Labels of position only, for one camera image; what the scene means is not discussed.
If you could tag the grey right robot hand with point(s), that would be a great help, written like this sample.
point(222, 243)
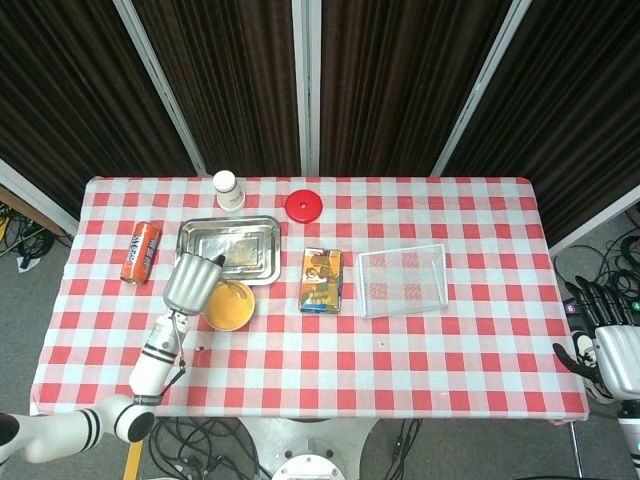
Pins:
point(620, 360)

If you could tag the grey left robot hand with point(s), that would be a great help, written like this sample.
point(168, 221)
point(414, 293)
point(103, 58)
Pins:
point(190, 285)

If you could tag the metal spoon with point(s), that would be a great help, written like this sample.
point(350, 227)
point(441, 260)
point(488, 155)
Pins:
point(226, 286)

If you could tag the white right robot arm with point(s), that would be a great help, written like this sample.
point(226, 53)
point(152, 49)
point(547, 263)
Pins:
point(631, 430)

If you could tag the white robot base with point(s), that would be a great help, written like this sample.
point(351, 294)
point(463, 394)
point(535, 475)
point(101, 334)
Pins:
point(305, 450)

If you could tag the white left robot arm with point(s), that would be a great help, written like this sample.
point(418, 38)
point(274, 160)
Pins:
point(150, 365)

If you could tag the cream round bowl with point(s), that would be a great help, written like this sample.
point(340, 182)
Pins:
point(250, 317)

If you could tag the orange cylindrical snack can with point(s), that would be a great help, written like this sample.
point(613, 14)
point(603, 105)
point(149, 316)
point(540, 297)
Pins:
point(141, 252)

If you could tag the stainless steel tray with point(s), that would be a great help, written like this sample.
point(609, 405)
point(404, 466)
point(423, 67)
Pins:
point(250, 240)

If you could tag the white paper cup stack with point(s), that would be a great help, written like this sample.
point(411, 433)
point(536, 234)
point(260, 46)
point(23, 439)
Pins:
point(229, 195)

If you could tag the yellow blue carton box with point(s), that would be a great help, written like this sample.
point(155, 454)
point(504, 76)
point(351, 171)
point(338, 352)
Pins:
point(321, 280)

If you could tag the red round plastic lid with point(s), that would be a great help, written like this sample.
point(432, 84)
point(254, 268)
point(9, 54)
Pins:
point(304, 206)

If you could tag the red white checkered tablecloth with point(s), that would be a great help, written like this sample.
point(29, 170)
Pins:
point(320, 360)

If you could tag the dark brown corrugated panel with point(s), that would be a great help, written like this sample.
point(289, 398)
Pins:
point(575, 100)
point(235, 85)
point(400, 85)
point(65, 90)

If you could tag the white partition post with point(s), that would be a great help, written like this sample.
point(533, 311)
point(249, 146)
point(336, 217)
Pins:
point(165, 95)
point(35, 197)
point(477, 95)
point(306, 85)
point(595, 225)

